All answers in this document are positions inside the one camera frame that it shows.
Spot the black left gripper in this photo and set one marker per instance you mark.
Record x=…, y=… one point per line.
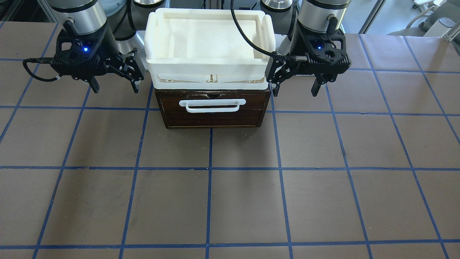
x=300, y=46

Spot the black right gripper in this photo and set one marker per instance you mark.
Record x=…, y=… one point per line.
x=106, y=49

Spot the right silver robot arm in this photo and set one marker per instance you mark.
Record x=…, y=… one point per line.
x=88, y=16

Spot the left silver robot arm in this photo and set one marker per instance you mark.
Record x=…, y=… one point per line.
x=312, y=14

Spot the dark wooden drawer cabinet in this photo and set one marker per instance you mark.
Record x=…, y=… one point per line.
x=212, y=108

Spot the white foam tray box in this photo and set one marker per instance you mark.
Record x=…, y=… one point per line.
x=201, y=49

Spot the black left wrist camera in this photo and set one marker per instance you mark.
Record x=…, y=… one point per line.
x=326, y=51

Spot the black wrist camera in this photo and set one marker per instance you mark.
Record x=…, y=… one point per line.
x=326, y=51
x=79, y=56

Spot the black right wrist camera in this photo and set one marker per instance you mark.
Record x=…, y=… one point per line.
x=79, y=56

